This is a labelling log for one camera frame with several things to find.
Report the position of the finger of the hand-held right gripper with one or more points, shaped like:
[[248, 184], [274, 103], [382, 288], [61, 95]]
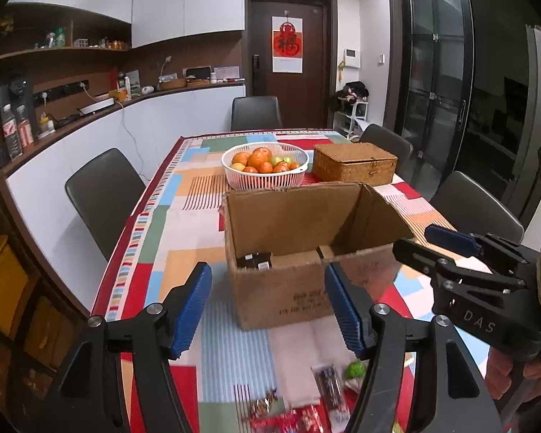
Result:
[[414, 255], [451, 240]]

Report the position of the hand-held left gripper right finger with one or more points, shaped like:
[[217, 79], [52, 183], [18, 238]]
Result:
[[346, 313]]

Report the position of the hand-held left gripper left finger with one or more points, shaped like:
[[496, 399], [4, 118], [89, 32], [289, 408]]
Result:
[[191, 311]]

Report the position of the green yellow snack packet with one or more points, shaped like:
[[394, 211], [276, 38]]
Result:
[[355, 370]]

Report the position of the brown cardboard box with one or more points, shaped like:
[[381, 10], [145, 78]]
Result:
[[279, 293]]

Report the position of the dark grey dining chair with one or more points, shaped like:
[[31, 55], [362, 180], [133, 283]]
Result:
[[99, 189], [387, 137], [469, 203], [254, 112]]

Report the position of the dark long snack packet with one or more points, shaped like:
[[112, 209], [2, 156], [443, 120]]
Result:
[[329, 388]]

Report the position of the black snack packet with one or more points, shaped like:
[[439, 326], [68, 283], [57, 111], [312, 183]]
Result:
[[254, 261]]

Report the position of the woven wicker lidded box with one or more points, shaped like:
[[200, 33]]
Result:
[[351, 167]]

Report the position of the red snack packet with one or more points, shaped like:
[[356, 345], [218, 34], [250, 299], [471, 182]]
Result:
[[297, 420]]

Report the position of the small dark printed snack packet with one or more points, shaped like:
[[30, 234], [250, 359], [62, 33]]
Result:
[[263, 405]]

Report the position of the yellow storage bin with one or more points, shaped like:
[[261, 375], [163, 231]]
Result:
[[0, 288], [47, 329]]

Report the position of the white plastic fruit basket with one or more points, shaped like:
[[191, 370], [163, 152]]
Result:
[[261, 181]]

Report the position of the white shelf cart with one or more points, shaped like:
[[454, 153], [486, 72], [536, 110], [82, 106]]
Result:
[[354, 115]]

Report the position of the black glass door cabinet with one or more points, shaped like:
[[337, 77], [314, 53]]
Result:
[[437, 76]]

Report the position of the green apple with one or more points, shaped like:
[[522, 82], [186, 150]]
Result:
[[278, 160]]

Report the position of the pile of oranges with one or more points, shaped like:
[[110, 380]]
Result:
[[257, 158]]

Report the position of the black bag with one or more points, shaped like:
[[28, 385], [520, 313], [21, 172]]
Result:
[[352, 91]]

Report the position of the dark brown door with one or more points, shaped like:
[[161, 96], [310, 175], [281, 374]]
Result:
[[311, 90]]

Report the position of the white flat tray appliance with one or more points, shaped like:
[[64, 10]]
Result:
[[97, 107]]

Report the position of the small wicker basket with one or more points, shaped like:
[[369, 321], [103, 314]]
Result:
[[172, 84]]

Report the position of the white orange carton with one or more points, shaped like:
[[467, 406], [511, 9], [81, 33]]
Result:
[[125, 90]]

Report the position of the black tablet screen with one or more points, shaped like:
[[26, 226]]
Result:
[[197, 72]]

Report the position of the clear red label bottle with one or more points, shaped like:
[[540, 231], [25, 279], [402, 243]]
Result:
[[25, 131], [11, 135]]

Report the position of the black desk fan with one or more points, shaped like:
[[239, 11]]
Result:
[[18, 86]]

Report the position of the white wall intercom panel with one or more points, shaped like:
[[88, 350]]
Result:
[[351, 58]]

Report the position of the red and white wall calendar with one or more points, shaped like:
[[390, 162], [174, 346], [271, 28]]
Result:
[[287, 43]]

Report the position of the white wall cabinet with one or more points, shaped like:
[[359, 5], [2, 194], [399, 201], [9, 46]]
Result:
[[185, 4]]

